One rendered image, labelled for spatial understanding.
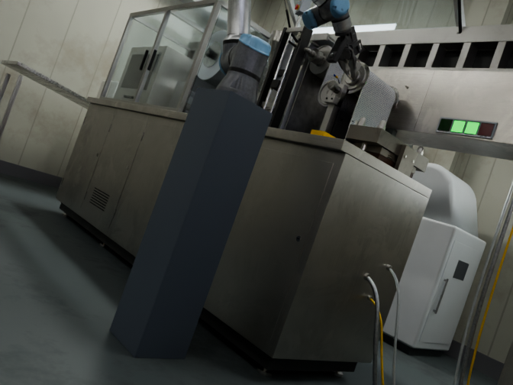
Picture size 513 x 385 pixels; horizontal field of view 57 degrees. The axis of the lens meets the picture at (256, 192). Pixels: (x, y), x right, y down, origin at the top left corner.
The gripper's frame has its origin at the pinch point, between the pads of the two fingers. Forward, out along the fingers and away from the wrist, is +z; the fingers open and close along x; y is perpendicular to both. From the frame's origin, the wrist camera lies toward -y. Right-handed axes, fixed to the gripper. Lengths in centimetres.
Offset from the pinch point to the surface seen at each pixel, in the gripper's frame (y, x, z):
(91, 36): 34, 370, -18
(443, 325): 32, 2, 193
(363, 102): -1.0, -4.8, 11.3
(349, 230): -51, -31, 36
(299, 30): 8.4, 32.6, -18.5
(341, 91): -4.5, 2.8, 4.6
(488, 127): 20, -47, 30
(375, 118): 4.3, -4.8, 22.1
